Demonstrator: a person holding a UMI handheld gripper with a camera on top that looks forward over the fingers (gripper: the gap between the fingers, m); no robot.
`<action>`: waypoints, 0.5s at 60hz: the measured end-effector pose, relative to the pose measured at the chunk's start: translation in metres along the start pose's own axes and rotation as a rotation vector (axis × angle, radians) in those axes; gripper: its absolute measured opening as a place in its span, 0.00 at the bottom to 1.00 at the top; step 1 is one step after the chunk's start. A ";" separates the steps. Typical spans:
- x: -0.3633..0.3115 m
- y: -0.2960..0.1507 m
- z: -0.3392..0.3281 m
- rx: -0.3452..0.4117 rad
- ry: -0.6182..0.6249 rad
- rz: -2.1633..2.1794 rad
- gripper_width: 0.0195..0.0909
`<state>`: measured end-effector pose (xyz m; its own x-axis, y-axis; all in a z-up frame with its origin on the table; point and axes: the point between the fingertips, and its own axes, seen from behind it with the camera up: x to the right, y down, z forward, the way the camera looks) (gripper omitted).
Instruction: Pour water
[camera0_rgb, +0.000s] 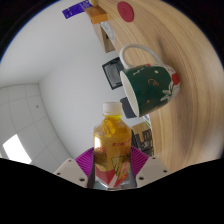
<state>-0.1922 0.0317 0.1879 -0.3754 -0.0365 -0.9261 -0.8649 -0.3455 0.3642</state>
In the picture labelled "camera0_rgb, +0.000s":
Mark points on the dark and tan carton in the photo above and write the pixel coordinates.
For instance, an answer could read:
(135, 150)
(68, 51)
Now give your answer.
(143, 140)

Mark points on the green patterned mug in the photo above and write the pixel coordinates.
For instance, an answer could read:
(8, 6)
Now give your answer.
(150, 88)

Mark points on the purple standing card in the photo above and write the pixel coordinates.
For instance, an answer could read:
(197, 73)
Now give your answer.
(76, 9)

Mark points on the orange-brown box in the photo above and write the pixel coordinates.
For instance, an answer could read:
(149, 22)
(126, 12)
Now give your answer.
(96, 15)

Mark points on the printed white brochure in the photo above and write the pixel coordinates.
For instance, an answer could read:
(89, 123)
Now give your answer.
(147, 120)

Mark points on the grey padded office chair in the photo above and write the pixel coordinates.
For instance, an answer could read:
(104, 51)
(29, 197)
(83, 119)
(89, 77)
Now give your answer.
(127, 108)

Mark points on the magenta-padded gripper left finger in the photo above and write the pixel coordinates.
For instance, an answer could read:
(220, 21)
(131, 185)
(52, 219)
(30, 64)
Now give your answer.
(70, 171)

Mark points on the wooden side desk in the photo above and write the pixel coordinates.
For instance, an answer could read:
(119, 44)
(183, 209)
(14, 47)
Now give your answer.
(108, 45)

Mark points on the black mesh office chair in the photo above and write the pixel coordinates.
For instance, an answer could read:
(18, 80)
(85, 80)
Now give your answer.
(112, 73)

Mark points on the yellow-labelled drink bottle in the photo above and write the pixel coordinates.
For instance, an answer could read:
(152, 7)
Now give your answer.
(112, 150)

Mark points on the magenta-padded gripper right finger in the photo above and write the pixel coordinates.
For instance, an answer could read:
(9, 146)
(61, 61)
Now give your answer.
(151, 170)

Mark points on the large ceiling light panel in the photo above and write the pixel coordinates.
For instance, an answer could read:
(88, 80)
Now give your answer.
(16, 149)

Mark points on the white printed paper sheet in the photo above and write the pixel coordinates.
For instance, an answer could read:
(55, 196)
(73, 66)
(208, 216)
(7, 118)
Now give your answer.
(108, 30)

